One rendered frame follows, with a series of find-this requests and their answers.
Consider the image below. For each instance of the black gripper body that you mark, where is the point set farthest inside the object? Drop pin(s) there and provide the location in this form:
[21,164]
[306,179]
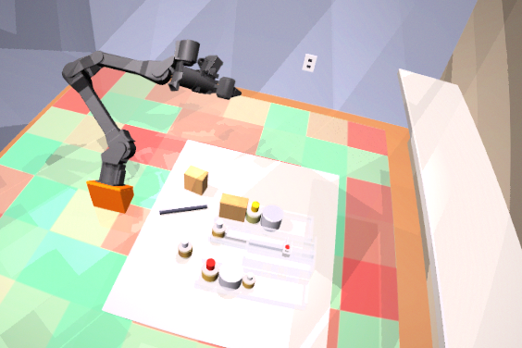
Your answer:
[206,83]

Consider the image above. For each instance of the small white jar with yellow lid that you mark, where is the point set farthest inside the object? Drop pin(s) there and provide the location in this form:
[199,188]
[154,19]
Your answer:
[253,213]

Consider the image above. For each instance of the grey thin bar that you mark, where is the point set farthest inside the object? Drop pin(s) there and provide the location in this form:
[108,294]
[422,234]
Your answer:
[184,209]

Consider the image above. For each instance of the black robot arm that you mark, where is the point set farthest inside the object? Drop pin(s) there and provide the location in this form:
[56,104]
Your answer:
[121,146]

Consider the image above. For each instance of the grey cylinder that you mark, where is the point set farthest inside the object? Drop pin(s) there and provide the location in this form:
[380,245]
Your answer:
[272,217]
[231,275]

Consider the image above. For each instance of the small white jar with red cap and gold label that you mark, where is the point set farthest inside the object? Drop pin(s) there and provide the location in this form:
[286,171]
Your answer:
[210,271]

